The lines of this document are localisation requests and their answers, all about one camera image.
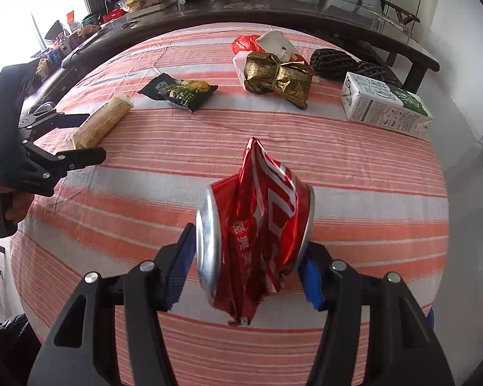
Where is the red plastic bag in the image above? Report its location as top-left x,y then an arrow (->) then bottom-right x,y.
231,35 -> 262,55

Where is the dark wooden coffee table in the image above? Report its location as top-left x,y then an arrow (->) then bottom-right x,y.
60,0 -> 441,95

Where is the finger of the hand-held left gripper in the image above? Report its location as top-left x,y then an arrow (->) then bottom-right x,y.
18,100 -> 91,133
22,141 -> 107,178

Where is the person's dark jacket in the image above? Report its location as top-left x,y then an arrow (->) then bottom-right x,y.
0,314 -> 43,386

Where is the person's left hand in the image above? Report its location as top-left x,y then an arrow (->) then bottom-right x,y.
0,185 -> 35,226

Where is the round table striped cloth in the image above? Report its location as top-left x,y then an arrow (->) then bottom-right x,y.
9,22 -> 451,386

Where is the dark green snack packet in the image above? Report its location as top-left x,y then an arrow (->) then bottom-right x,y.
138,73 -> 219,113

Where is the cream roll snack packet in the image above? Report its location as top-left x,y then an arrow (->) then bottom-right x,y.
66,93 -> 134,150

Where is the white green milk carton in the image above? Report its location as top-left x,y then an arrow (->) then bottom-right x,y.
340,71 -> 434,137

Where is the thick book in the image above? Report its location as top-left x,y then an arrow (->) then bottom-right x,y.
125,0 -> 180,20

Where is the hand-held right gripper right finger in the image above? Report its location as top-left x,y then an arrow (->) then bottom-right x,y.
294,241 -> 455,386

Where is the white paper box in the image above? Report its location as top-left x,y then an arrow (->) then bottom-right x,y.
253,30 -> 302,63

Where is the crushed red can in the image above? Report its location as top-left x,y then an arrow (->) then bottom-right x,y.
196,137 -> 316,327

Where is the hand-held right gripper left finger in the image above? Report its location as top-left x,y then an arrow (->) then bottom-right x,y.
27,223 -> 198,386

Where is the black smartphone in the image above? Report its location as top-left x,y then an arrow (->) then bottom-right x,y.
62,28 -> 111,69

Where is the gold foil wrapper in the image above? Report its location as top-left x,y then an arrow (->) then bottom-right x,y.
243,51 -> 317,110

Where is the cluster of cosmetic bottles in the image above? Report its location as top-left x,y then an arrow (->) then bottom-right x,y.
32,20 -> 101,73

